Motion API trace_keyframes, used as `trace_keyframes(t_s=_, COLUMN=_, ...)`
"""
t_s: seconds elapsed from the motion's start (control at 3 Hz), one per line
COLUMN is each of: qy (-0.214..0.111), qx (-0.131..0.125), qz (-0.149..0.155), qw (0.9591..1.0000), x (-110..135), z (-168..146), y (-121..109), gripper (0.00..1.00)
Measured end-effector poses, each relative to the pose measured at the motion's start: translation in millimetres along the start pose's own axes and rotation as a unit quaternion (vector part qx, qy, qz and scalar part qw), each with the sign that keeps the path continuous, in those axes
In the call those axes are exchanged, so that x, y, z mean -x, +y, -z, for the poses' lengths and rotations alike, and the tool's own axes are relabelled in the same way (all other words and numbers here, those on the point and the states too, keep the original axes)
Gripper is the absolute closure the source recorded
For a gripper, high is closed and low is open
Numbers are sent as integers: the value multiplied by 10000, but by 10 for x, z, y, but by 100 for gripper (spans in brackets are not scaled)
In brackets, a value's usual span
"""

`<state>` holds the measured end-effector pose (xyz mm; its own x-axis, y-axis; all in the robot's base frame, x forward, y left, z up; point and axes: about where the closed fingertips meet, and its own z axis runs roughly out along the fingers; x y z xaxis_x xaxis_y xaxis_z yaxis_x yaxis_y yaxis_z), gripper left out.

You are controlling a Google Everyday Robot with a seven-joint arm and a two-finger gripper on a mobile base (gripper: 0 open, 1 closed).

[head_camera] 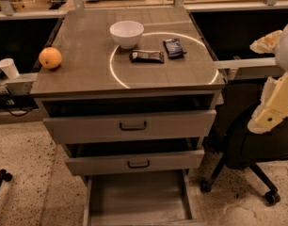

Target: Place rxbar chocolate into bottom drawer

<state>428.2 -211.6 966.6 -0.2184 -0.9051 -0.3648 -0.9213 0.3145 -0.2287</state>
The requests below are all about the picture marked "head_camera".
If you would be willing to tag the white paper cup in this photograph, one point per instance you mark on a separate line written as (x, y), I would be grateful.
(8, 67)

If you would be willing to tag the black power adapter with cable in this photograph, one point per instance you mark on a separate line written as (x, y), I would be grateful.
(16, 105)

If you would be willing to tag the white bowl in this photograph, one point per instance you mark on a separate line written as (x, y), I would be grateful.
(126, 34)

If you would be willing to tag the black rxbar chocolate bar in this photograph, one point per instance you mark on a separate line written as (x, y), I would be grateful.
(146, 56)

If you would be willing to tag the blue snack packet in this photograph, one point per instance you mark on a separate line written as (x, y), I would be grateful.
(174, 48)

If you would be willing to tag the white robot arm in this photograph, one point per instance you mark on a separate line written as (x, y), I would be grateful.
(281, 51)

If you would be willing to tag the middle drawer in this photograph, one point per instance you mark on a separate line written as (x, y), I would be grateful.
(113, 164)

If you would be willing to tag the grey drawer cabinet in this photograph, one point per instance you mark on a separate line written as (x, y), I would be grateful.
(97, 77)

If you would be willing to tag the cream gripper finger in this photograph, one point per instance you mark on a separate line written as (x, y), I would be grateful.
(273, 108)
(267, 43)

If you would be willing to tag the orange fruit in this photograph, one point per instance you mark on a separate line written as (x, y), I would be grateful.
(50, 58)

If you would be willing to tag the black office chair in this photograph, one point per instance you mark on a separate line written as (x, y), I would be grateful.
(239, 147)

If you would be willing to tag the top drawer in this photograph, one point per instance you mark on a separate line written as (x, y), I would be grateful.
(114, 128)

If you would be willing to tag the aluminium frame rail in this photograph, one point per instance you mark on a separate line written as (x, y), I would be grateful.
(244, 69)

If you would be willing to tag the bottom drawer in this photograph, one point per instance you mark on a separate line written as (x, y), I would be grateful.
(153, 198)

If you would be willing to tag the black stand foot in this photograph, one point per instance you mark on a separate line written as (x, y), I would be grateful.
(5, 176)

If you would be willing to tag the drawer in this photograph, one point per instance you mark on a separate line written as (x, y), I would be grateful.
(114, 128)
(153, 198)
(113, 164)

